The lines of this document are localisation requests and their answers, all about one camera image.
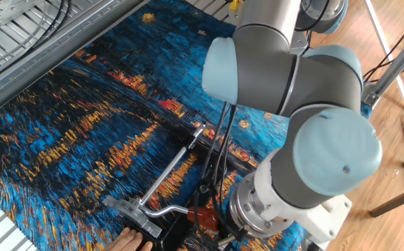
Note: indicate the aluminium frame post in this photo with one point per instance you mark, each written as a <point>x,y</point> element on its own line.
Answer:
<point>397,62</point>

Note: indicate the blue starry night tablecloth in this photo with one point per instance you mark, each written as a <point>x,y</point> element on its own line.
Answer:
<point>66,139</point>

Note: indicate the black C-clamp with silver screw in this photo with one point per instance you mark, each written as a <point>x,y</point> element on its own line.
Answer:
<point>167,174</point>

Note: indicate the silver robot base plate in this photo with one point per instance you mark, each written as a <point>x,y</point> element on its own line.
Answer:
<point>299,43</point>

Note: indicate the silver metal mounting plate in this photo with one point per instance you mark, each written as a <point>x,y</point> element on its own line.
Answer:
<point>7,8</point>

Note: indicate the grey metal table rail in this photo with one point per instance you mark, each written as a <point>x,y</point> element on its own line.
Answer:
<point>48,59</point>

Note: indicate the yellow plastic object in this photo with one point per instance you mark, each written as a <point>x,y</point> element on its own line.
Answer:
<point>234,5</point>

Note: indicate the thin white diagonal rod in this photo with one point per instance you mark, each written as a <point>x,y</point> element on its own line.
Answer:
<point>386,52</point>

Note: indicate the silver metal lever base block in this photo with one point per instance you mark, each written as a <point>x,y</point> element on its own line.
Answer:
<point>132,211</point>

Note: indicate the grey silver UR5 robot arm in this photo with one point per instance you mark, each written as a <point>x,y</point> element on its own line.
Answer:
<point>310,122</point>

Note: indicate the bare human hand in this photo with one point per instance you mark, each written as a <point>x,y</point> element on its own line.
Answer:
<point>125,242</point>

